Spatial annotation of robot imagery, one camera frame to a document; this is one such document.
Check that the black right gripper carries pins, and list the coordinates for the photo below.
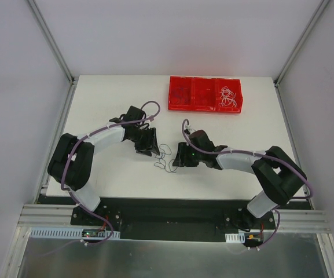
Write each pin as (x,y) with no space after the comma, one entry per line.
(186,155)

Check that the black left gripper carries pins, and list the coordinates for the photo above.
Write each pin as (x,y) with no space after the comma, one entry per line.
(146,141)

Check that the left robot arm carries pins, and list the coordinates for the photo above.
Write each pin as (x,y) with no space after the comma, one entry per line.
(71,162)

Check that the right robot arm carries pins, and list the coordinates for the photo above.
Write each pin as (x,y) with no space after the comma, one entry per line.
(278,175)

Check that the red three-compartment bin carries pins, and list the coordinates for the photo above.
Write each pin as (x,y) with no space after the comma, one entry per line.
(198,94)

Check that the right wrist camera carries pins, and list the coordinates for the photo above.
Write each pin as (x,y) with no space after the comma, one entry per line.
(188,130)

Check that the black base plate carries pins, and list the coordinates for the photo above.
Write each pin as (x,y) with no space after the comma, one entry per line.
(173,219)

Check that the right white cable duct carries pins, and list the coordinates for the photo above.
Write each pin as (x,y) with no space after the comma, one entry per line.
(235,238)

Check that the white cable duct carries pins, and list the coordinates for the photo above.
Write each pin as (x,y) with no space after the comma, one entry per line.
(73,233)
(235,238)

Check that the left white cable duct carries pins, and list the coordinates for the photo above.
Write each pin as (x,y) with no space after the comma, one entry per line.
(73,233)

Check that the left aluminium frame post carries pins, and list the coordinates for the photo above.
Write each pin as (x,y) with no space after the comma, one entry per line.
(50,40)

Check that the aluminium frame post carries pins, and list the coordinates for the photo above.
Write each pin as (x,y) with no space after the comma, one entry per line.
(310,26)
(50,40)

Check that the right aluminium frame post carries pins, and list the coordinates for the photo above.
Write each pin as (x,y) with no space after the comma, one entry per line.
(310,26)

